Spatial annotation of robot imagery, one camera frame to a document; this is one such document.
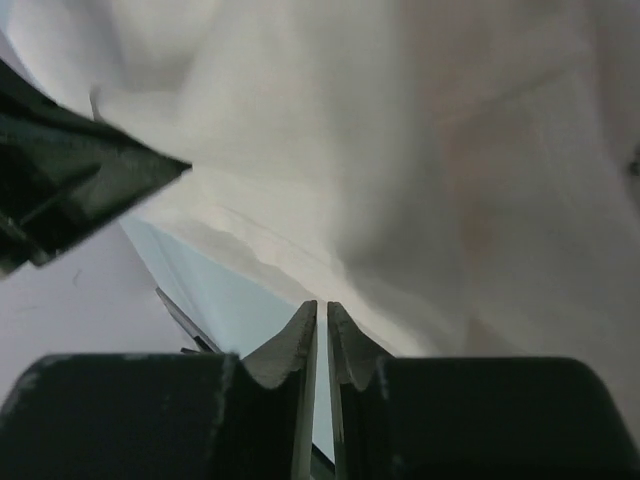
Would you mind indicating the white t shirt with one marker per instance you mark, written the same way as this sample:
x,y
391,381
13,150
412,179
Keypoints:
x,y
452,170

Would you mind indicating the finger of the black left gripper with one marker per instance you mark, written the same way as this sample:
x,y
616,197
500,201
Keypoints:
x,y
64,177

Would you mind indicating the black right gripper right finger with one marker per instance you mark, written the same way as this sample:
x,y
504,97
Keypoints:
x,y
469,418

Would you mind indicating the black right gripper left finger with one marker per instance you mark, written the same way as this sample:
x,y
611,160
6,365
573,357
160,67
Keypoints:
x,y
167,416

